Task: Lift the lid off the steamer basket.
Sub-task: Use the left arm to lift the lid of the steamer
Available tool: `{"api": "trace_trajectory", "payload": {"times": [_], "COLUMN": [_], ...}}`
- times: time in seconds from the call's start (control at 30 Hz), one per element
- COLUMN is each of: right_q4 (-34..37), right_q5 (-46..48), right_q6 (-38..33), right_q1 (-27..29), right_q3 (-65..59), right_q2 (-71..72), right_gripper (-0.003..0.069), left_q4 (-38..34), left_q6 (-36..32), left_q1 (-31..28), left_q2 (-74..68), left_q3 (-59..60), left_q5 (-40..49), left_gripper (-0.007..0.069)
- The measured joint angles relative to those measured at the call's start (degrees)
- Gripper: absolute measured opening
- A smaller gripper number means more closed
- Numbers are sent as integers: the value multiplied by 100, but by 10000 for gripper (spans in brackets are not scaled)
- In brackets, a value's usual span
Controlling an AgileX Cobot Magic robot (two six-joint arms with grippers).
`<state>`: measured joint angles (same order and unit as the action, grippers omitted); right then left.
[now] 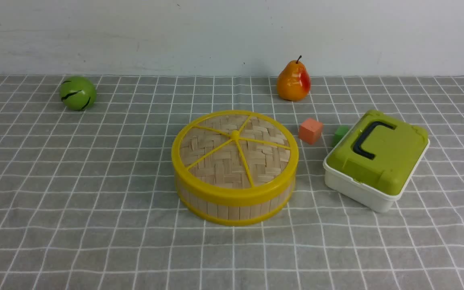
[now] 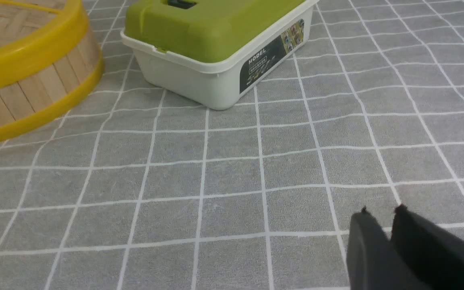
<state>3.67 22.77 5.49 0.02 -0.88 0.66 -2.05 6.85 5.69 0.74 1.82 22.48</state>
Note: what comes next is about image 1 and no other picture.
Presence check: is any yellow bamboo steamer lid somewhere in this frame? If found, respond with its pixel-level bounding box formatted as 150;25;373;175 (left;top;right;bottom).
171;110;299;206

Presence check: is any bamboo steamer basket base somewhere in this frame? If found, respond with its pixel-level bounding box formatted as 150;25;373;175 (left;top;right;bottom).
175;178;295;226

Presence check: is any orange foam cube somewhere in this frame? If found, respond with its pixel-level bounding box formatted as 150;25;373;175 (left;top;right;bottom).
298;118;324;145

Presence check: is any orange red toy pear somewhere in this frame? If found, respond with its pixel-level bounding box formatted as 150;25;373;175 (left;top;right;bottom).
276;55;311;102

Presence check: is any small green cube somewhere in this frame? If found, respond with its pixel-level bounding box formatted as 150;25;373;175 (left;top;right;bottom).
332;125;350;147

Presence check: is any green and white lidded box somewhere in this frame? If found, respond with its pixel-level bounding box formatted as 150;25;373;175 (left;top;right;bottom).
323;110;430;213

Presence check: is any green ball with black marks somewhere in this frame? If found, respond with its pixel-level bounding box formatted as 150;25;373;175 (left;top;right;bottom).
59;76;97;111

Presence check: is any grey checked tablecloth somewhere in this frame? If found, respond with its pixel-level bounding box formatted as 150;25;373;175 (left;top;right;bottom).
0;75;464;290

